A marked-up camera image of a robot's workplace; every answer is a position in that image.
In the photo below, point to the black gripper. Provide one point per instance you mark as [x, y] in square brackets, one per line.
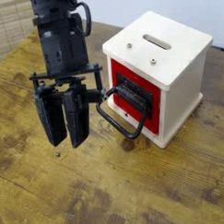
[67, 68]

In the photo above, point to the red drawer front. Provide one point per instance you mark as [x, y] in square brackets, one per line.
[136, 96]

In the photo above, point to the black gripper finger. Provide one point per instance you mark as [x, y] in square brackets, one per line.
[77, 116]
[52, 118]

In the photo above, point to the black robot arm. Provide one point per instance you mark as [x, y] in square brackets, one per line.
[62, 9]

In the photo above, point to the white wooden box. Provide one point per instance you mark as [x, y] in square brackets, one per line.
[166, 58]

